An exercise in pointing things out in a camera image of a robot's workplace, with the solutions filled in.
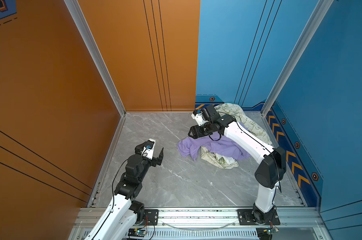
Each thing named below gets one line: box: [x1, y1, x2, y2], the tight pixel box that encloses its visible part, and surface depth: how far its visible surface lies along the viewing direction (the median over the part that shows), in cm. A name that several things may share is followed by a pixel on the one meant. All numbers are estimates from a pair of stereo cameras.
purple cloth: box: [177, 122, 251, 162], surface depth 91 cm
